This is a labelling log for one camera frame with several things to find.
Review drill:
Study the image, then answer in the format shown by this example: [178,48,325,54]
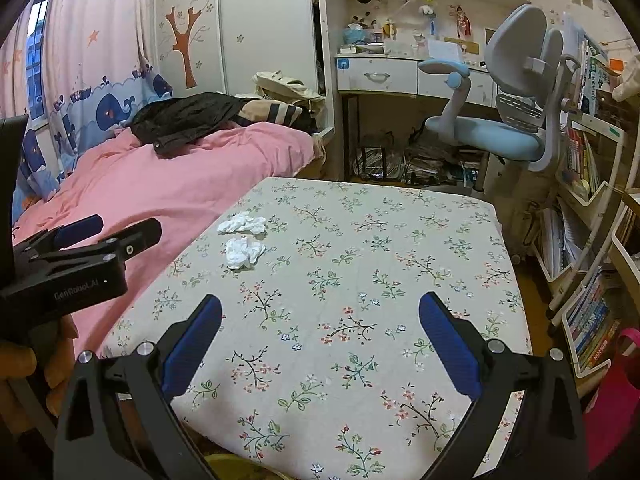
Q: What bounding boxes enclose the doll figurine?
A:
[449,5,473,40]

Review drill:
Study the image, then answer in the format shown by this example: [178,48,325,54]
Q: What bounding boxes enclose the striped beige cushion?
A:
[234,97,314,129]

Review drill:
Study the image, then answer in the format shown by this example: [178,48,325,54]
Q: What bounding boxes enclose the black bag of newspapers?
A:
[404,130,482,187]

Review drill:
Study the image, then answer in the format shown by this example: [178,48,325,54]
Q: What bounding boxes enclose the clear bag of newspapers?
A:
[352,145,407,182]

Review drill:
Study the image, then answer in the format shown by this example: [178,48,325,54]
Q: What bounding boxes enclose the pink bag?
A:
[582,327,640,472]

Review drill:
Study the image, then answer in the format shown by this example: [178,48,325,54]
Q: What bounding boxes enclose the floral tablecloth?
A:
[97,176,534,480]

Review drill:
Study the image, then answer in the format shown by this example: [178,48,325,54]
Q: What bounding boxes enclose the person's left hand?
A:
[0,316,80,416]

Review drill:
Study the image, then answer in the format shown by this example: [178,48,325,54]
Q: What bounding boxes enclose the blue grey desk chair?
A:
[417,4,582,197]

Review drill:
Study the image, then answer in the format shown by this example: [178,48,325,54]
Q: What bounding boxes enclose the beige canvas bag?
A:
[252,71,327,112]

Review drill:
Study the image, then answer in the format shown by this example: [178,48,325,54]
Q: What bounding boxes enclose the whale print curtain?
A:
[0,0,174,221]

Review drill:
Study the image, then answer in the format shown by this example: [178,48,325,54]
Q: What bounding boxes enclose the window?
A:
[24,0,52,122]

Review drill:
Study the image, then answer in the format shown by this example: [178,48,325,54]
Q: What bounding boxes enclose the crumpled white tissue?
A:
[225,238,266,271]
[216,214,268,236]

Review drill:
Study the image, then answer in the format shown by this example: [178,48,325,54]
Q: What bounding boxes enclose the pink blanket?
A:
[12,122,322,361]

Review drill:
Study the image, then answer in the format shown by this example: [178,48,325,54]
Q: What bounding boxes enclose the white bookshelf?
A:
[529,25,640,378]

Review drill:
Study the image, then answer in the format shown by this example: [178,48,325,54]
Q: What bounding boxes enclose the white desk with shelves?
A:
[311,0,532,184]

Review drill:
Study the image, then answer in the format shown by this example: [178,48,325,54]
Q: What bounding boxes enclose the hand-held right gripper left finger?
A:
[54,294,224,480]

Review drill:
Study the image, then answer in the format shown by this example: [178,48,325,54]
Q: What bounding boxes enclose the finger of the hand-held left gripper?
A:
[30,217,163,274]
[14,214,104,262]

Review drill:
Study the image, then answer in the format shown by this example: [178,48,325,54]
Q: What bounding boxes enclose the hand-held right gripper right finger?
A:
[418,291,589,480]

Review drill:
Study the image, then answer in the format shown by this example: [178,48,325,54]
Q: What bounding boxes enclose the black jacket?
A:
[130,92,252,157]

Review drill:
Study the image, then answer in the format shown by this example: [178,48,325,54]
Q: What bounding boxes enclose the white wardrobe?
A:
[154,0,327,102]

